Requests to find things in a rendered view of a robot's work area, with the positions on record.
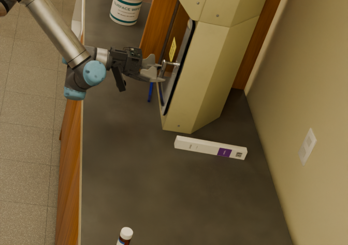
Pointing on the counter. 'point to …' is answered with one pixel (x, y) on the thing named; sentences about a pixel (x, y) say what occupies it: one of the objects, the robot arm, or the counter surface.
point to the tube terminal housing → (214, 55)
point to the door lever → (165, 67)
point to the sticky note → (172, 49)
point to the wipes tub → (126, 4)
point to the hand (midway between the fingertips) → (160, 74)
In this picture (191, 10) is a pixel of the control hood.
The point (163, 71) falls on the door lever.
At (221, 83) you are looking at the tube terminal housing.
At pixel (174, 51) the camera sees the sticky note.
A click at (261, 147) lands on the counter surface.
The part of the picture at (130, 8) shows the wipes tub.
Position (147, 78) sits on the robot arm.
